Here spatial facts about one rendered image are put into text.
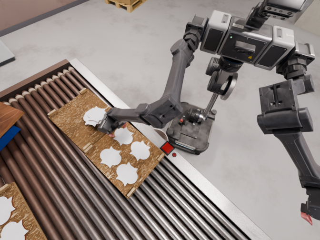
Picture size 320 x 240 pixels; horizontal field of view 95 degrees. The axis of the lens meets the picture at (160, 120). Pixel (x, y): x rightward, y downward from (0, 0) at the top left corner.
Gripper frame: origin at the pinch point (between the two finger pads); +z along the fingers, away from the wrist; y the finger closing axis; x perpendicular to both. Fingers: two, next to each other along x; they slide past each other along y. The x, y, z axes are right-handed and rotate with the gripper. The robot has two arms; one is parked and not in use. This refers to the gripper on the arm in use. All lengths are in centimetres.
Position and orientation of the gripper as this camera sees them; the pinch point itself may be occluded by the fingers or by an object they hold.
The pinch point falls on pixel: (118, 131)
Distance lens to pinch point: 107.3
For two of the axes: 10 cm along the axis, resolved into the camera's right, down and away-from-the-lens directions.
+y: -6.5, 6.6, -3.9
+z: 0.9, 5.7, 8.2
